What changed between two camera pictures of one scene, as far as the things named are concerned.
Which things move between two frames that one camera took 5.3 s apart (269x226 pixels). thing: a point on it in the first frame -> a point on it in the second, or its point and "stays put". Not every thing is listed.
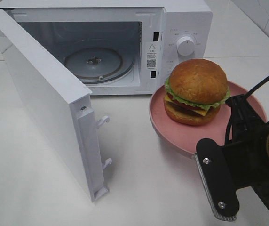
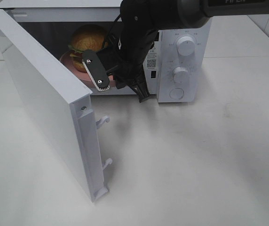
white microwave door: [63, 102] stays put
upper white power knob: [185, 46] stays put
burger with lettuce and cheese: [195, 89] -> [86, 37]
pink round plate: [185, 137] -> [67, 59]
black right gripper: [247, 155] -> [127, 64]
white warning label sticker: [151, 55] stays put
